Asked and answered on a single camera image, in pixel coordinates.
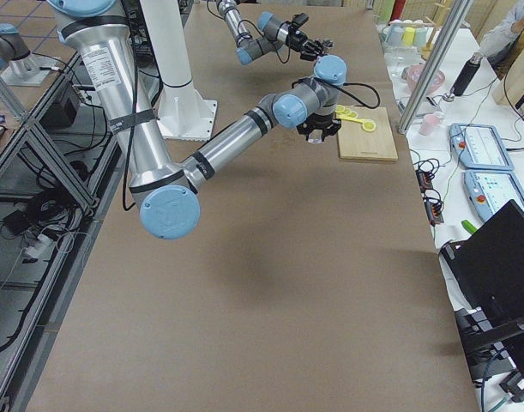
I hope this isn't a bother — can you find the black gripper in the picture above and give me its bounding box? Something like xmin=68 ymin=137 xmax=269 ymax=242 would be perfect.
xmin=296 ymin=113 xmax=341 ymax=141
xmin=286 ymin=32 xmax=328 ymax=60

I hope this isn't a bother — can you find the steel jigger measuring cup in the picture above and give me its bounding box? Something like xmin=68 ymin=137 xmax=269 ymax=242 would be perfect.
xmin=318 ymin=39 xmax=334 ymax=56

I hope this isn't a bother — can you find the clear glass shaker cup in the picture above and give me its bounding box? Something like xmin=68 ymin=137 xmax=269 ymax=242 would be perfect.
xmin=306 ymin=129 xmax=326 ymax=144

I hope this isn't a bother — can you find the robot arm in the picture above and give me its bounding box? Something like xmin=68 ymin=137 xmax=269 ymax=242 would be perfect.
xmin=51 ymin=1 xmax=347 ymax=239
xmin=216 ymin=1 xmax=334 ymax=65

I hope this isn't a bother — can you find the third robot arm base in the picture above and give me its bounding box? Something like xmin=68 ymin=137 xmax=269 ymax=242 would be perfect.
xmin=0 ymin=23 xmax=48 ymax=87

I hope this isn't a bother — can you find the yellow plastic cup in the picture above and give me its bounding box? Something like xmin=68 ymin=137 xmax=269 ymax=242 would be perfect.
xmin=401 ymin=27 xmax=416 ymax=47

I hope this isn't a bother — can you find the pink plastic cup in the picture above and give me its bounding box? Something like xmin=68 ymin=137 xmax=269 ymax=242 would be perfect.
xmin=419 ymin=113 xmax=441 ymax=136

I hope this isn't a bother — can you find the yellow plastic spoon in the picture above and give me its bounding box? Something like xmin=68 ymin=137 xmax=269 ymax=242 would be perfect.
xmin=337 ymin=114 xmax=375 ymax=125

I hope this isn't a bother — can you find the bamboo cutting board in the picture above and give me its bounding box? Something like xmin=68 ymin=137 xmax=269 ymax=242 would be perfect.
xmin=337 ymin=106 xmax=398 ymax=161

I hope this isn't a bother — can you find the lemon slice on spoon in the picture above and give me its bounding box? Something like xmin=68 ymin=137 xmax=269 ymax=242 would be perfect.
xmin=361 ymin=122 xmax=376 ymax=132

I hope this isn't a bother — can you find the pink bowl with ice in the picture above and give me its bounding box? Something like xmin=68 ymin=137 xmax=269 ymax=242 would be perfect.
xmin=405 ymin=64 xmax=447 ymax=96

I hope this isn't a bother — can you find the black water bottle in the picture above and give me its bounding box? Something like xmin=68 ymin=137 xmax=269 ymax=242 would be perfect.
xmin=451 ymin=52 xmax=484 ymax=96

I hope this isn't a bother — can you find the upper blue teach pendant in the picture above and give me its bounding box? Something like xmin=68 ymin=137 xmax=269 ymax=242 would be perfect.
xmin=449 ymin=123 xmax=515 ymax=171

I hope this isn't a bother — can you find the blue teach pendant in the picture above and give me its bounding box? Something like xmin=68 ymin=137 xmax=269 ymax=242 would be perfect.
xmin=463 ymin=169 xmax=524 ymax=222
xmin=449 ymin=123 xmax=515 ymax=171

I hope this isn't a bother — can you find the lower blue teach pendant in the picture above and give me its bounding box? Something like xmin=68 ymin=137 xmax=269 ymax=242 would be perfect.
xmin=463 ymin=169 xmax=524 ymax=222

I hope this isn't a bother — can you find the person in white shirt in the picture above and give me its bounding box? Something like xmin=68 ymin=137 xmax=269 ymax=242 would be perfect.
xmin=479 ymin=1 xmax=524 ymax=79

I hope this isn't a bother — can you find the black laptop monitor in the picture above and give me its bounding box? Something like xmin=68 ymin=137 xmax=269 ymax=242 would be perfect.
xmin=440 ymin=200 xmax=524 ymax=378

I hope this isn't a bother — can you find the black power adapter box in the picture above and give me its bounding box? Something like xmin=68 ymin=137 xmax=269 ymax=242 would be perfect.
xmin=40 ymin=85 xmax=81 ymax=128

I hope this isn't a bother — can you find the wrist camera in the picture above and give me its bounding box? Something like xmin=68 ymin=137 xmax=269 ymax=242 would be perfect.
xmin=291 ymin=13 xmax=309 ymax=30

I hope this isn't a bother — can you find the aluminium frame post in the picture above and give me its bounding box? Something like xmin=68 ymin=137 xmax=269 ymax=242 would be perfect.
xmin=397 ymin=0 xmax=473 ymax=135

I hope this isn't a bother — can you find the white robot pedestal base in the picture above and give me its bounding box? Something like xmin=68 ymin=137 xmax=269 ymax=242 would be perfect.
xmin=141 ymin=0 xmax=218 ymax=141

